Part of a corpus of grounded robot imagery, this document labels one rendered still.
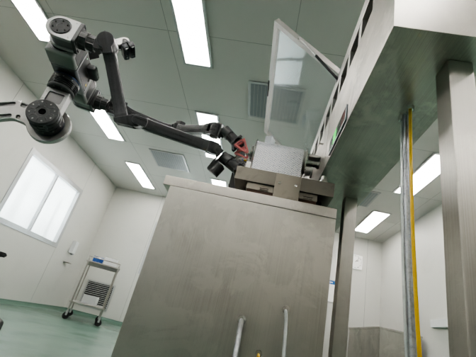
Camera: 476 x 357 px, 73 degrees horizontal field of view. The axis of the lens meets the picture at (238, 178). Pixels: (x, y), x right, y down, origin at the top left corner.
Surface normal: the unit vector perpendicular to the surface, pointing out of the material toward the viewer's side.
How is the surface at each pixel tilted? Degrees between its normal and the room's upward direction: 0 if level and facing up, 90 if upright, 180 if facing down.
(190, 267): 90
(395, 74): 180
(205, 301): 90
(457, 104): 90
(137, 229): 90
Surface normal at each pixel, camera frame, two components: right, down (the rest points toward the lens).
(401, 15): -0.02, -0.44
